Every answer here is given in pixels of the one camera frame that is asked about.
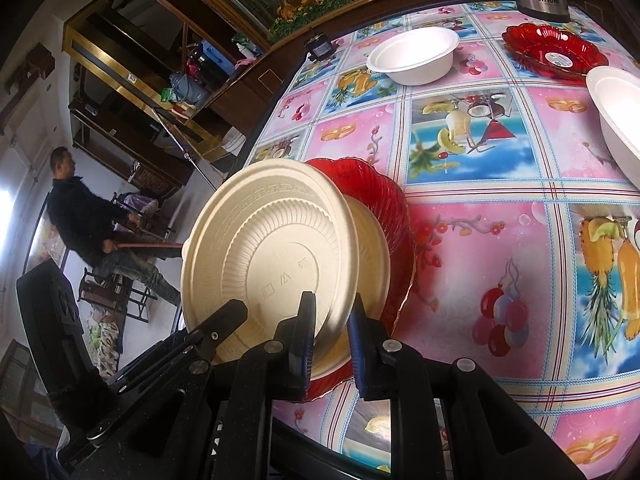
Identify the small black jar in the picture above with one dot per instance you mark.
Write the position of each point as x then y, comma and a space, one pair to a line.
319, 48

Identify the red plastic dish with label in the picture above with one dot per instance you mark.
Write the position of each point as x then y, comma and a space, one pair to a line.
552, 52

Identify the colourful fruit pattern tablecloth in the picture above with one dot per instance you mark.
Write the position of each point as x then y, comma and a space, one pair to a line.
526, 232

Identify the small beige plastic bowl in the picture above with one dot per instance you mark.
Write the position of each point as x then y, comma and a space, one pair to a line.
373, 283

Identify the man in dark clothes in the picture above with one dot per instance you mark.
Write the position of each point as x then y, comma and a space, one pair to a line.
87, 223

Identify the large white foam bowl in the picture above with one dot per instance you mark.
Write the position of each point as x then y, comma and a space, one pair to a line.
615, 93

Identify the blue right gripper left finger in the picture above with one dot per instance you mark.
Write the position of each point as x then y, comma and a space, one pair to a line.
293, 364

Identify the small white foam bowl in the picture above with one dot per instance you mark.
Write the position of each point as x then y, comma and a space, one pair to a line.
417, 57

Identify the large beige plastic bowl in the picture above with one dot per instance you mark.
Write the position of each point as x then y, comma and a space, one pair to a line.
272, 231

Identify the framed wall picture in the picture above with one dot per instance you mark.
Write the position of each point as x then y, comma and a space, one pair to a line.
46, 242

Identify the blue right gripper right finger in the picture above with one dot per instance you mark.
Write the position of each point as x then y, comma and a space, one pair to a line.
374, 369

